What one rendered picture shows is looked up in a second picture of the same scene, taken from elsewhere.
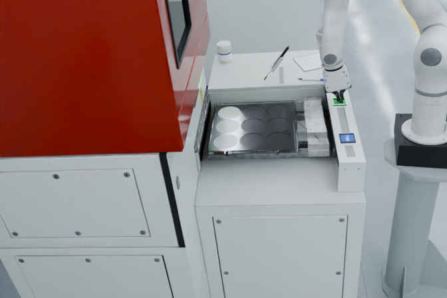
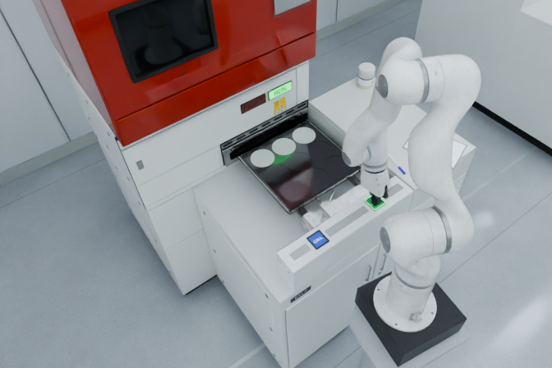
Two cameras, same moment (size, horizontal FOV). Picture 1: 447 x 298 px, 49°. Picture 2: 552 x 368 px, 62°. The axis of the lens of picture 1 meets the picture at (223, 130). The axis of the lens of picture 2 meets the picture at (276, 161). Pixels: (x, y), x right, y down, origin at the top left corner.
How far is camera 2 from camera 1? 131 cm
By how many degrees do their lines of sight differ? 38
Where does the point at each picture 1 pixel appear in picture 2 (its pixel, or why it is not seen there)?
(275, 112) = (332, 164)
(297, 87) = not seen: hidden behind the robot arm
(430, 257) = not seen: outside the picture
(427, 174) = (362, 336)
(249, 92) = (336, 130)
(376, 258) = not seen: hidden behind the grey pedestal
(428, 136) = (388, 307)
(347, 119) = (350, 223)
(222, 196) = (213, 198)
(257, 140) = (282, 177)
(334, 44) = (349, 147)
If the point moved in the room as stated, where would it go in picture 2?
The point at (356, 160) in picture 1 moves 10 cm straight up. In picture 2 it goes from (289, 264) to (288, 247)
